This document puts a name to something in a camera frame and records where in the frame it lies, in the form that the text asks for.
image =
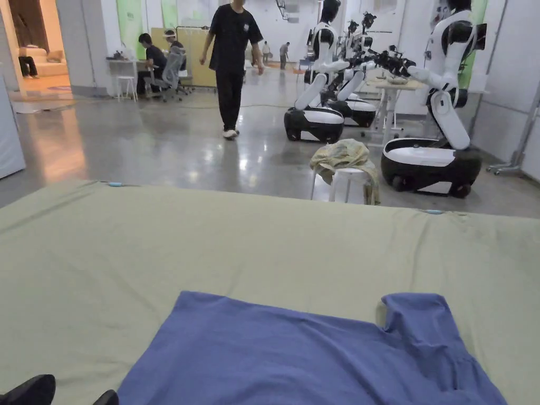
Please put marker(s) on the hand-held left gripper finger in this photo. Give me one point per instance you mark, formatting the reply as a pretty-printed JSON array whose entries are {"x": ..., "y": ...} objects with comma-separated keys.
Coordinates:
[
  {"x": 107, "y": 398},
  {"x": 29, "y": 392}
]

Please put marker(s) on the blue shirt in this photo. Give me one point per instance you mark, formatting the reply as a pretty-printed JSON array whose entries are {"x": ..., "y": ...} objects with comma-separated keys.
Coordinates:
[{"x": 270, "y": 358}]

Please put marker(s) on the bed with pale green sheet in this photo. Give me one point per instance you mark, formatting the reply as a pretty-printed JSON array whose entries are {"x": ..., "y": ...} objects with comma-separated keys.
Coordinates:
[{"x": 236, "y": 253}]

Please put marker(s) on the blue sheet clip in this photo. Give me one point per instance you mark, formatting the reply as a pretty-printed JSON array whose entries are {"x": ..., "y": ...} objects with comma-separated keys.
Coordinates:
[
  {"x": 433, "y": 211},
  {"x": 114, "y": 184}
]

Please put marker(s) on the white sofa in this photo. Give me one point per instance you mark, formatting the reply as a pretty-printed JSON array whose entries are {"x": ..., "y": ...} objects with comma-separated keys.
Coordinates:
[{"x": 52, "y": 61}]

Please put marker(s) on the white desk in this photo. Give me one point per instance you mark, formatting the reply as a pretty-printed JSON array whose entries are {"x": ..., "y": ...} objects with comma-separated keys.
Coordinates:
[{"x": 122, "y": 63}]

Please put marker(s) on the yellowish crumpled cloth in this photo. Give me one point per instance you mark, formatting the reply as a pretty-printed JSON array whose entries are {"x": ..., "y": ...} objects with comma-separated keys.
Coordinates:
[{"x": 344, "y": 154}]

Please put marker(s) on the white and black wheeled robot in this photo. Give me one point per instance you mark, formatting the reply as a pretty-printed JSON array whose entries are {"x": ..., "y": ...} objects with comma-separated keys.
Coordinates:
[
  {"x": 316, "y": 114},
  {"x": 438, "y": 156},
  {"x": 358, "y": 101}
]

